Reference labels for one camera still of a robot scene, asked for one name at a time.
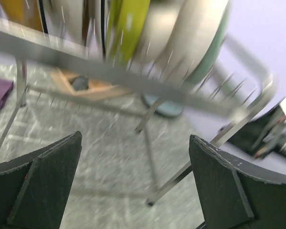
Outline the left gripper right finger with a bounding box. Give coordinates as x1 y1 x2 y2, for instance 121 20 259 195
189 135 286 229

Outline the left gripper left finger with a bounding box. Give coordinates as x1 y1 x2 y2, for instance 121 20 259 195
0 131 82 229

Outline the teal round plate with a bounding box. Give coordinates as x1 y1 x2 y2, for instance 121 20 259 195
142 94 184 118

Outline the mint floral plate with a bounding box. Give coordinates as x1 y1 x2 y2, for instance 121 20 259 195
185 1 231 85

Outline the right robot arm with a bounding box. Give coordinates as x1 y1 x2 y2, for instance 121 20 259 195
227 97 286 159

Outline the metal dish rack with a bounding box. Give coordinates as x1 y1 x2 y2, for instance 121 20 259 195
0 14 279 207

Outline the wooden compartment tray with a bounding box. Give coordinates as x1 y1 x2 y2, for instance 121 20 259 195
51 69 132 100

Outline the grey fabric roll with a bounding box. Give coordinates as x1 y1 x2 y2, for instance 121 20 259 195
71 75 89 91

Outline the white ribbed plate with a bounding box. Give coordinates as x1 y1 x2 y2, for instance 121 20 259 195
155 0 228 81

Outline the orange plate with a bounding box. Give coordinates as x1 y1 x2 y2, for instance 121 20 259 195
0 0 43 32

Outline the front square cream plate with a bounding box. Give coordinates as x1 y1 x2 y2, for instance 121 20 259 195
82 0 108 60

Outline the cream round bowl plate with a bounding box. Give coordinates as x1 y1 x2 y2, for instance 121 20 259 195
133 0 184 64

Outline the green polka dot plate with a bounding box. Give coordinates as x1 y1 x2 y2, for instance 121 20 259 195
106 0 150 65

